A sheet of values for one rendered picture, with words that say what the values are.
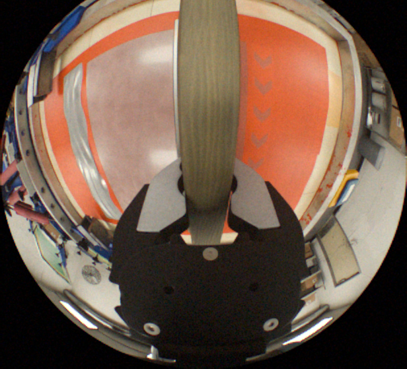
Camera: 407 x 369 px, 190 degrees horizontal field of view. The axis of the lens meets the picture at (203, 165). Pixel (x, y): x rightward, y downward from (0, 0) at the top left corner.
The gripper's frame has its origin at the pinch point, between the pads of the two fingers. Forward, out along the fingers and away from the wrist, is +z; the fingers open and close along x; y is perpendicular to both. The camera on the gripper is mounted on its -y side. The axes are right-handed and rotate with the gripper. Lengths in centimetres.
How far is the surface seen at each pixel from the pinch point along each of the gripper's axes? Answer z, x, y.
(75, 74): 5.1, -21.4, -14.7
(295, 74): 5.1, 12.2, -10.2
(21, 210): -18, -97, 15
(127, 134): 4.8, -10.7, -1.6
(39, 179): -1, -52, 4
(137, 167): 4.6, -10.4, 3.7
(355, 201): 52, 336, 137
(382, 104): 54, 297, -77
